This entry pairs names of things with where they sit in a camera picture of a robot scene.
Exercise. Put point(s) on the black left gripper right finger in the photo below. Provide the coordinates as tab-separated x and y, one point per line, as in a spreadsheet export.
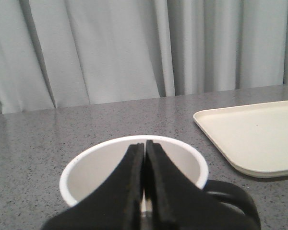
178	204

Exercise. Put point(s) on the grey curtain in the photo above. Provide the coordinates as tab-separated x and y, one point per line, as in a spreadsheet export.
62	53

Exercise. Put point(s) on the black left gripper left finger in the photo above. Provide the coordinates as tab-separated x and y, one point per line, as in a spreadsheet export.
114	205

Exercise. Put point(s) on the cream rectangular tray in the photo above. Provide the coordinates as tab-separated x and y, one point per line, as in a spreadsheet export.
253	138

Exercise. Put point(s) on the white smiley mug black handle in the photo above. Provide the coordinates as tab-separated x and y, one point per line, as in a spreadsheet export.
87	171

